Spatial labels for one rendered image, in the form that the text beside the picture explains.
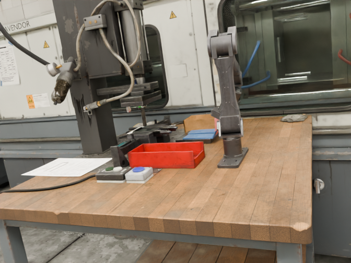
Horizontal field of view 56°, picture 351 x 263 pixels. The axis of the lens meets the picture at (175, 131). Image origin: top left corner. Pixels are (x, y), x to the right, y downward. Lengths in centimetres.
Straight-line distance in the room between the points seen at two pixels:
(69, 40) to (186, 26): 74
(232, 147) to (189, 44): 98
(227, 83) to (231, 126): 14
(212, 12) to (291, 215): 133
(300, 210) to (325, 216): 123
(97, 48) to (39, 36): 126
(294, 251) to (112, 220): 44
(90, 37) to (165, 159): 61
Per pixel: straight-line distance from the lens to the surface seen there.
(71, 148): 260
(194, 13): 196
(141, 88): 137
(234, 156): 114
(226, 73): 110
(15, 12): 606
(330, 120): 182
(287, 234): 75
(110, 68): 140
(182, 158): 112
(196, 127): 160
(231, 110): 112
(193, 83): 198
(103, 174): 112
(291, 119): 166
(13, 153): 305
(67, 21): 152
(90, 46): 145
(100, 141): 150
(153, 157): 116
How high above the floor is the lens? 126
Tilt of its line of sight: 12 degrees down
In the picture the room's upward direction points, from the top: 8 degrees counter-clockwise
